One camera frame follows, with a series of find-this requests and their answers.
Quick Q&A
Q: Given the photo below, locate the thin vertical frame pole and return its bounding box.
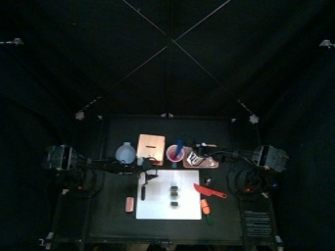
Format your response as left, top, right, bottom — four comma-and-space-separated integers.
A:
165, 0, 173, 118

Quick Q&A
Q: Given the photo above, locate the red plastic cup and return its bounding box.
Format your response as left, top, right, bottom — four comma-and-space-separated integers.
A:
165, 144, 187, 164

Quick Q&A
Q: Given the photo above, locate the red toy knife orange handle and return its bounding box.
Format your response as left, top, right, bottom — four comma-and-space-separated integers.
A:
192, 182, 229, 200

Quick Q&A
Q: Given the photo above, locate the thin white brace cord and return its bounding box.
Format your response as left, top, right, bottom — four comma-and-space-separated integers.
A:
120, 0, 259, 123
77, 0, 232, 116

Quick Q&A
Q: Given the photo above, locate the wooden box with red panel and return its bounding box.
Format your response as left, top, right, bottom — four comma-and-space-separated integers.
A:
136, 133, 167, 167

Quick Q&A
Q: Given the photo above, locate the blue utensil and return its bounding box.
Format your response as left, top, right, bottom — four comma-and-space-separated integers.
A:
173, 139, 185, 162

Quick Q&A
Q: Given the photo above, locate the orange toy carrot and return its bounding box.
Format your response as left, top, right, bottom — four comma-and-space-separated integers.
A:
199, 198, 216, 226

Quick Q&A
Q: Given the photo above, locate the white cutting board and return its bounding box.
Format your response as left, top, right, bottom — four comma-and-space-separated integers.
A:
135, 169, 203, 221

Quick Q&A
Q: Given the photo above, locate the grey-blue bowl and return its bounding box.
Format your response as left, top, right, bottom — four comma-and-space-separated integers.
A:
113, 141, 137, 165

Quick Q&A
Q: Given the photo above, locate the pink rectangular block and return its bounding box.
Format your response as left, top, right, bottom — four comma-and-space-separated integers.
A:
124, 196, 136, 214

